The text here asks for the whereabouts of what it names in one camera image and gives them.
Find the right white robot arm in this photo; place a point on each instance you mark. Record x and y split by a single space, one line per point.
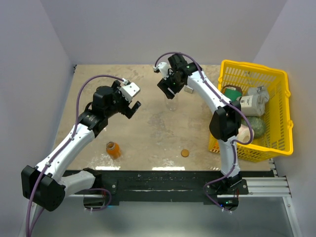
226 119

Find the white labelled jar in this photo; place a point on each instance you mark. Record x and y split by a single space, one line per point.
252 105

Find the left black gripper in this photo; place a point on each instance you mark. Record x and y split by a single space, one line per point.
127 110

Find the pink toilet paper roll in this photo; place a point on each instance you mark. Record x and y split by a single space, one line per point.
243 134

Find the green round sponge ball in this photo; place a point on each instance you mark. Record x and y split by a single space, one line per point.
258 125

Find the aluminium rail frame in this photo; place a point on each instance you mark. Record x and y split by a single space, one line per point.
266 211

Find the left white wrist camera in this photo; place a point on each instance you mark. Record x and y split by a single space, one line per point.
130 91

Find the silver rectangular box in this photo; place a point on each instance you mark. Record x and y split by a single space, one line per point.
188 89

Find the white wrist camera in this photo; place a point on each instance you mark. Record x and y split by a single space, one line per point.
130 91
162 68

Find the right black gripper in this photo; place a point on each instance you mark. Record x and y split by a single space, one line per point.
163 85

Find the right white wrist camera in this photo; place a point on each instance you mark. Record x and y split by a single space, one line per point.
162 68

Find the clear glass bottle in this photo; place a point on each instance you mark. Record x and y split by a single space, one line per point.
171 104

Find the orange juice bottle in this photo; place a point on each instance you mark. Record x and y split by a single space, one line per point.
113 150

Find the brown bottle cap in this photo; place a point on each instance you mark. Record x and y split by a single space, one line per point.
185 153

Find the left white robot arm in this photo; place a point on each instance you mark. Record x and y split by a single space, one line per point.
44 183

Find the yellow plastic basket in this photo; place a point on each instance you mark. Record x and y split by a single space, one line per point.
278 138

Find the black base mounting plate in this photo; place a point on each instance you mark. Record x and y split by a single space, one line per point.
207 187

